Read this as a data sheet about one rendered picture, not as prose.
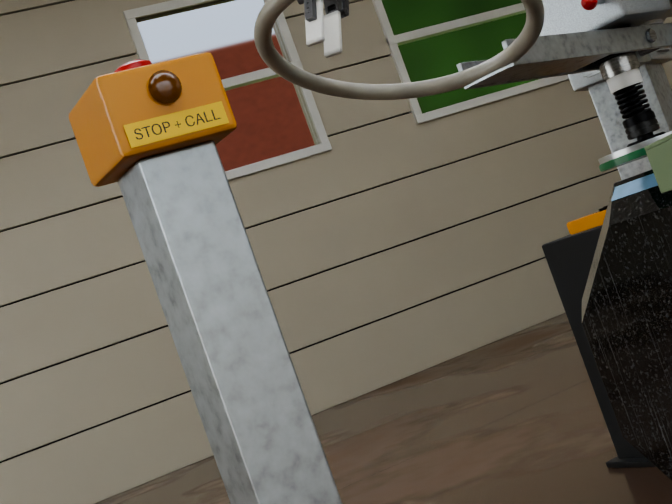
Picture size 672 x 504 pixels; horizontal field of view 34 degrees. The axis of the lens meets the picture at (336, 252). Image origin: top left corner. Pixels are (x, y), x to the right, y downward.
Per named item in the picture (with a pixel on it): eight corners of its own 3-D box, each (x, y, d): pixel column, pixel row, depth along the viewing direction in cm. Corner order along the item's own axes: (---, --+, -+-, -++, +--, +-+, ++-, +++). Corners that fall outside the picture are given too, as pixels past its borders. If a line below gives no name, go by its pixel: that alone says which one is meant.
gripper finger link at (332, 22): (321, 16, 171) (324, 17, 171) (323, 56, 169) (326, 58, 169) (337, 9, 169) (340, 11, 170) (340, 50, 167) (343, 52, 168)
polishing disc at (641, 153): (653, 154, 248) (648, 139, 248) (725, 126, 229) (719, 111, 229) (580, 179, 238) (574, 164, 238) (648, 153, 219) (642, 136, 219)
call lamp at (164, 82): (152, 109, 102) (140, 77, 102) (183, 102, 104) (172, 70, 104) (157, 104, 101) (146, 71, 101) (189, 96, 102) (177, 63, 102)
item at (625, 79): (621, 91, 239) (616, 76, 239) (649, 79, 234) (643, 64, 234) (605, 95, 234) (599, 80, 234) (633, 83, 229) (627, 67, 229)
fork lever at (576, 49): (634, 68, 257) (626, 48, 258) (708, 35, 244) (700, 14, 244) (450, 96, 209) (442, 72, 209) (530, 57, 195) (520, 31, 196)
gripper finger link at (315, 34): (323, -1, 166) (320, -3, 165) (325, 41, 164) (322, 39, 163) (306, 5, 168) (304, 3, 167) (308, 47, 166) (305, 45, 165)
